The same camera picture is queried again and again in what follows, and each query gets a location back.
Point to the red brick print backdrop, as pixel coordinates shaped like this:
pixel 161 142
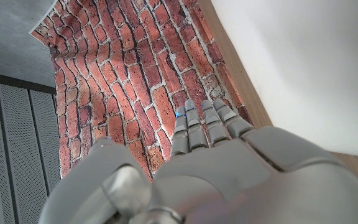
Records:
pixel 129 62

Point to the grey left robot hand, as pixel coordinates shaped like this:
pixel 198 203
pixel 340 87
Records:
pixel 228 180

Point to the large white table mat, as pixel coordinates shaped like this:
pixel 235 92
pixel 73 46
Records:
pixel 306 77

